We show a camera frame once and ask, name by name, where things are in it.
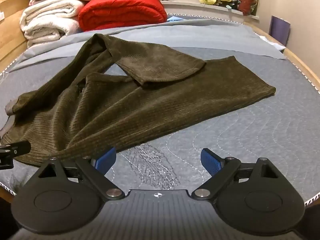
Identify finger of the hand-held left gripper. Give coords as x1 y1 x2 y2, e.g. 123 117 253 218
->
0 141 32 170

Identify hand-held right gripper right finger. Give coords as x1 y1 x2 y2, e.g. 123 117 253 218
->
191 148 279 202

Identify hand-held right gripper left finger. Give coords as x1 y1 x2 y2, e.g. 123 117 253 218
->
37 147 125 202

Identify olive green corduroy pants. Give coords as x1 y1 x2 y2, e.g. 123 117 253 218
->
0 33 276 167

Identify grey bed sheet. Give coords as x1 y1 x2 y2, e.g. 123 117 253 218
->
12 18 287 71

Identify white cloth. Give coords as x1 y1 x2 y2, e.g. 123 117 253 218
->
260 36 286 53

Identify cream folded blanket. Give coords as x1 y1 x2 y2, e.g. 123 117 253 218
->
19 0 84 48

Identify red folded blanket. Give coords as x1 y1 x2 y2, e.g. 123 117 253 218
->
78 0 167 32

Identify purple box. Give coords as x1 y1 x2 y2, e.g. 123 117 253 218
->
270 15 291 47

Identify white window sill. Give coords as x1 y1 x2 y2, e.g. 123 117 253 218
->
160 0 259 20

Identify wooden bed frame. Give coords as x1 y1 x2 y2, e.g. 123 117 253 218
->
0 0 320 203

